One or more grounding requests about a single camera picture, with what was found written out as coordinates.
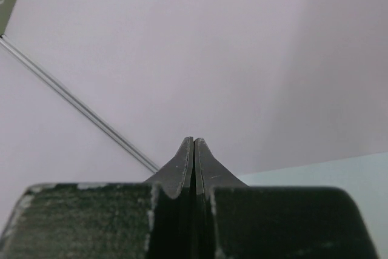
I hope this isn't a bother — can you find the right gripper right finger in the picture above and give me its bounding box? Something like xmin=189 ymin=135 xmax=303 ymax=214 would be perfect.
xmin=193 ymin=138 xmax=378 ymax=258

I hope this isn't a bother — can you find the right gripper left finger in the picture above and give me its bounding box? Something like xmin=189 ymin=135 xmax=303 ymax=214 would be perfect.
xmin=1 ymin=137 xmax=194 ymax=258

